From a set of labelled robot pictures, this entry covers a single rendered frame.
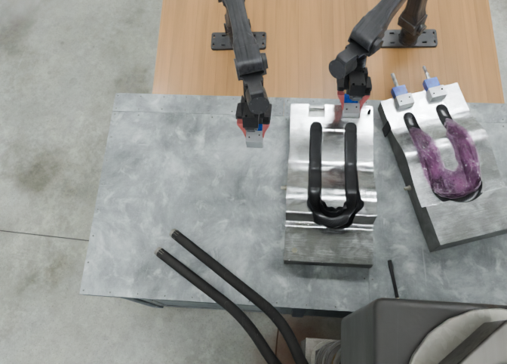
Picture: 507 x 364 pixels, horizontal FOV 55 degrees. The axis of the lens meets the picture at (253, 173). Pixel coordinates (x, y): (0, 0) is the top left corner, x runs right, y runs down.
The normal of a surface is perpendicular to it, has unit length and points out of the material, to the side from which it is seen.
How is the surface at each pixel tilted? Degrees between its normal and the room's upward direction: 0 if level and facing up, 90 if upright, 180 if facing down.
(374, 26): 25
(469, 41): 0
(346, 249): 0
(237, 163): 0
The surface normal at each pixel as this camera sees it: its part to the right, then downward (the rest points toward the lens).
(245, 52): -0.02, -0.11
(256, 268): -0.07, -0.33
